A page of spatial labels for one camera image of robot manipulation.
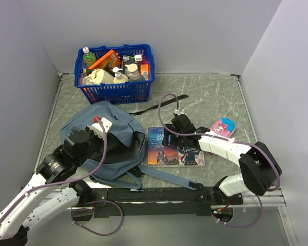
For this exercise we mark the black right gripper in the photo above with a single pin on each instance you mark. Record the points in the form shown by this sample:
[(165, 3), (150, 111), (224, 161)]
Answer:
[(173, 142)]

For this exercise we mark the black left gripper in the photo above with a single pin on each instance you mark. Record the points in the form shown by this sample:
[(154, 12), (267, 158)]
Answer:
[(101, 141)]

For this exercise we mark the blue student backpack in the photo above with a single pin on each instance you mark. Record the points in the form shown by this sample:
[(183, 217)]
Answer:
[(125, 148)]

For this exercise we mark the Jane Eyre paperback book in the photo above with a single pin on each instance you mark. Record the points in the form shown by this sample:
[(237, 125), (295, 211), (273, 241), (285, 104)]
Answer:
[(158, 154)]

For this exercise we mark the pink cartoon pencil case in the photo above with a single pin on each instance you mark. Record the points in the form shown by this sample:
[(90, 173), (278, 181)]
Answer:
[(224, 127)]

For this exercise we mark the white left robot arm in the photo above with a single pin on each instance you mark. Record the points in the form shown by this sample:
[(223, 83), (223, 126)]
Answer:
[(54, 171)]

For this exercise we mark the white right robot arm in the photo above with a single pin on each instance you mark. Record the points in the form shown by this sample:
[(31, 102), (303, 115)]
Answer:
[(259, 171)]

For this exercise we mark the floral Little Women book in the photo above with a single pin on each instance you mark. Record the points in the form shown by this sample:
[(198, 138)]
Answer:
[(190, 156)]

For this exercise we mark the blue plastic shopping basket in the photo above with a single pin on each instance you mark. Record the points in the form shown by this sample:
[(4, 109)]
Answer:
[(129, 92)]

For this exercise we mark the grey pump bottle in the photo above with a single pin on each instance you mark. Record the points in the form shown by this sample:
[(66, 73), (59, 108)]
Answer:
[(135, 75)]

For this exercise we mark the pink orange bottle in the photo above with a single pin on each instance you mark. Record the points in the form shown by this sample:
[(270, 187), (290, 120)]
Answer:
[(144, 69)]

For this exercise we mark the cream pump bottle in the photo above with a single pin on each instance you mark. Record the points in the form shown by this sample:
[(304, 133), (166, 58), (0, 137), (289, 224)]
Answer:
[(119, 77)]

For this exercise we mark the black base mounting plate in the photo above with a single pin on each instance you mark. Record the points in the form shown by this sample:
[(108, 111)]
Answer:
[(157, 201)]

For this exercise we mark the black packaged item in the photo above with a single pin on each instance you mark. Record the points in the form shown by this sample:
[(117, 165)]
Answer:
[(127, 60)]

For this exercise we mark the green drink bottle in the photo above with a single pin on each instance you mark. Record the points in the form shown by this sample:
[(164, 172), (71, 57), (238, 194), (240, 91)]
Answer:
[(89, 57)]

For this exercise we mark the orange snack box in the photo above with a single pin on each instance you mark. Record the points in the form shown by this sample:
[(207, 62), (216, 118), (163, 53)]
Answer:
[(108, 61)]

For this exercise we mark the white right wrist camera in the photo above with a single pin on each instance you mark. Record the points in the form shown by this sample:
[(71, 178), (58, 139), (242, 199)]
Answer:
[(178, 112)]

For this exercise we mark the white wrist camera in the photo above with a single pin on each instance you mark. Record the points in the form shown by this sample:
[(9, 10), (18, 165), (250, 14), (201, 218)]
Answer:
[(100, 126), (178, 112)]

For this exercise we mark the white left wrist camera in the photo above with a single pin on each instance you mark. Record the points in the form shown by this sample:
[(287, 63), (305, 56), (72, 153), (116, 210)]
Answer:
[(100, 126)]

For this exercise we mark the aluminium front rail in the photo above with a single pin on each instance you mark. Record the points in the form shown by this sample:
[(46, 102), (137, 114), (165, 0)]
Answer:
[(259, 202)]

